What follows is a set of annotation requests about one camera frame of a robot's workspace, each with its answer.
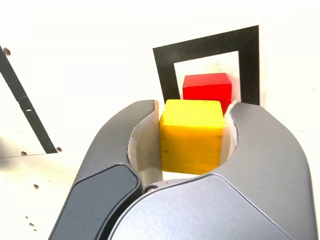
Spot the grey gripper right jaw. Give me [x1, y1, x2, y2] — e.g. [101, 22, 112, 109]
[107, 100, 315, 240]

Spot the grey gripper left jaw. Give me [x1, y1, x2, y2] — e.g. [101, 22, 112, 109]
[48, 99, 165, 240]

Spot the yellow cube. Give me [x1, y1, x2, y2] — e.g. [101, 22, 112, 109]
[159, 99, 226, 176]

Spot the red cube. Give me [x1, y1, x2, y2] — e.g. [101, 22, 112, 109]
[182, 72, 233, 116]

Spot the black tape square outline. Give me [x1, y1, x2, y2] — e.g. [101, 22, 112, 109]
[152, 24, 261, 107]

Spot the black tape strip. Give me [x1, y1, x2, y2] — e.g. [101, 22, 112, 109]
[0, 44, 58, 155]

